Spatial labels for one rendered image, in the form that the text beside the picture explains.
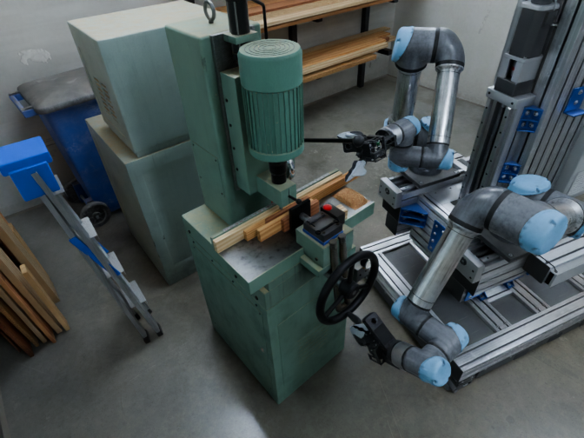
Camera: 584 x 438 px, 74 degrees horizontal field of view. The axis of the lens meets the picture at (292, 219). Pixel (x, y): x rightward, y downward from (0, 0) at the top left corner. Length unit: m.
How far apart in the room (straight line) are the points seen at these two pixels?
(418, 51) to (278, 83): 0.61
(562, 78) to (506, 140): 0.25
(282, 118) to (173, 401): 1.47
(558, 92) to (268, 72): 0.99
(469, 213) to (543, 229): 0.17
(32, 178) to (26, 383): 1.19
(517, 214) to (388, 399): 1.22
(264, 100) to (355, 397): 1.44
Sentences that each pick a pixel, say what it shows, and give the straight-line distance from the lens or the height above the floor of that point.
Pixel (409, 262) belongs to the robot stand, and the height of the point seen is 0.21.
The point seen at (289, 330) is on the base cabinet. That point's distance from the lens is 1.59.
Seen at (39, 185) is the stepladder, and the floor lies 1.06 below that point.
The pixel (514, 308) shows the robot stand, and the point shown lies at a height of 0.21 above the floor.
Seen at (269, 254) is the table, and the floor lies 0.90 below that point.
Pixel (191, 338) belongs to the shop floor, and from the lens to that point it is 2.26.
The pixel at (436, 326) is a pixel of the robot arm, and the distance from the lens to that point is 1.22.
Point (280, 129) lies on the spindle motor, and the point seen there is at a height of 1.30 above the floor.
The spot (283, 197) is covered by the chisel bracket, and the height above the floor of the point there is 1.04.
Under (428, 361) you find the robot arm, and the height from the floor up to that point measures 0.87.
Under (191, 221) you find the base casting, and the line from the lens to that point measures 1.66.
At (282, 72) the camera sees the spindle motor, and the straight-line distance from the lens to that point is 1.08.
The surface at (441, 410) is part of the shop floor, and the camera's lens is 2.08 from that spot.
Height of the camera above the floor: 1.82
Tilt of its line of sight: 40 degrees down
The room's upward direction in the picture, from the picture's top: 3 degrees counter-clockwise
